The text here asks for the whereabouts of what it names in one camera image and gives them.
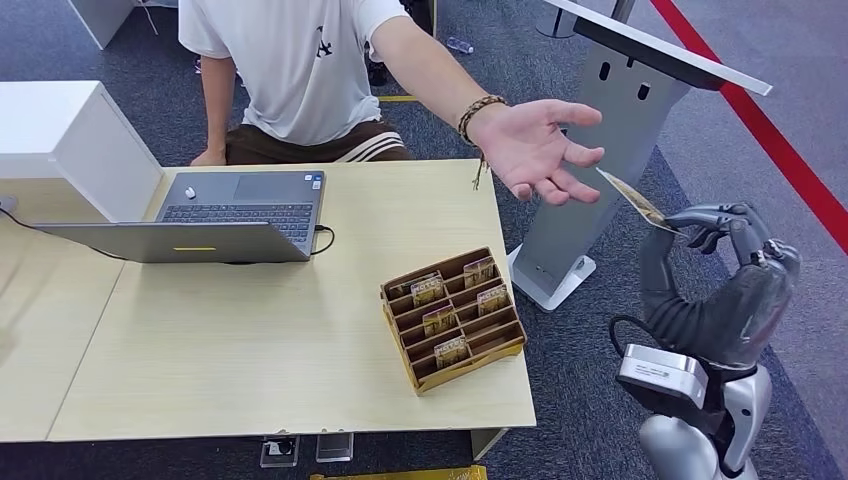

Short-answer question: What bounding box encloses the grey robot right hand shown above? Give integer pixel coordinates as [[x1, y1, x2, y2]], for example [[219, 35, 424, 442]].
[[638, 201, 803, 370]]

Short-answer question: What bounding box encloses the yellow sheet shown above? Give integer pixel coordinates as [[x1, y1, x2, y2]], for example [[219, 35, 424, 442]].
[[309, 464, 489, 480]]

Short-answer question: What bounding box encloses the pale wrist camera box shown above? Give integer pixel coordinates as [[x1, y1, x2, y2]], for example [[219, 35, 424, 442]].
[[615, 343, 711, 411]]

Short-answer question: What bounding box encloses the person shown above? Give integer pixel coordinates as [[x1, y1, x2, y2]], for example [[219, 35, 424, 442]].
[[177, 0, 606, 207]]

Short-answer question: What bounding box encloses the grey kiosk stand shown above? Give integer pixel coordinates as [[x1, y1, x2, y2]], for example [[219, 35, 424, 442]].
[[507, 0, 774, 313]]

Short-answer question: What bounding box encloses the white furniture panel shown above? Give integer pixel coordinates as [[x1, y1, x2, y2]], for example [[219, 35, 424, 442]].
[[67, 0, 138, 51]]

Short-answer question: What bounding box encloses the grey stanchion base with pole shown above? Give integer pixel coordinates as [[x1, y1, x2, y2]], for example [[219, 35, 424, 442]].
[[535, 0, 579, 39]]

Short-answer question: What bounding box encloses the gold printed card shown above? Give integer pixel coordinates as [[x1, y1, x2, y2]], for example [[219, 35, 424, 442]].
[[476, 284, 510, 318], [595, 166, 688, 238], [462, 256, 497, 289], [389, 271, 440, 299], [433, 335, 472, 371], [421, 304, 459, 338], [409, 276, 446, 308]]

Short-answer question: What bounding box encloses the black laptop cable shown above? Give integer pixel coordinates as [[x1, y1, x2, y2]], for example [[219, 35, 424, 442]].
[[309, 224, 337, 257]]

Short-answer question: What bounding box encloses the white cabinet box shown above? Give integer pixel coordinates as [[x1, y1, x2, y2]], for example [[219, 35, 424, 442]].
[[0, 80, 166, 224]]

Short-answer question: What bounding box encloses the grey laptop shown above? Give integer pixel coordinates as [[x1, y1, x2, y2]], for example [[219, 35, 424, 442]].
[[33, 170, 327, 265]]

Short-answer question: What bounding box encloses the floor socket box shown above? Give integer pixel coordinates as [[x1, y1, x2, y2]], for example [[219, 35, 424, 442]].
[[315, 433, 356, 464], [259, 435, 301, 470]]

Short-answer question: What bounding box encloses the person's left hand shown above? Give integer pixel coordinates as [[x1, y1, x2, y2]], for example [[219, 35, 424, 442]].
[[466, 98, 606, 207]]

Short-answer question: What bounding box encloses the pale desk leg panel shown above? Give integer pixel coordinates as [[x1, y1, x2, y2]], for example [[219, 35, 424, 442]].
[[470, 428, 509, 462]]

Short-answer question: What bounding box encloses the black robot wrist cable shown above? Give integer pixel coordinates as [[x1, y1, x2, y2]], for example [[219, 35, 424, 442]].
[[607, 314, 657, 360]]

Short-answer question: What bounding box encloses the braided brown bracelet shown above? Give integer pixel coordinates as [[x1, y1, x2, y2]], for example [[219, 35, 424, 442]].
[[456, 93, 509, 192]]

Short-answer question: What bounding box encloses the thin black desk cable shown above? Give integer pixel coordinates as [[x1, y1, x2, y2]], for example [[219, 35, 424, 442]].
[[0, 205, 128, 262]]

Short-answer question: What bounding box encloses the wooden card holder tray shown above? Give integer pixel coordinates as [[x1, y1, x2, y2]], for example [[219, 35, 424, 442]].
[[379, 246, 529, 397]]

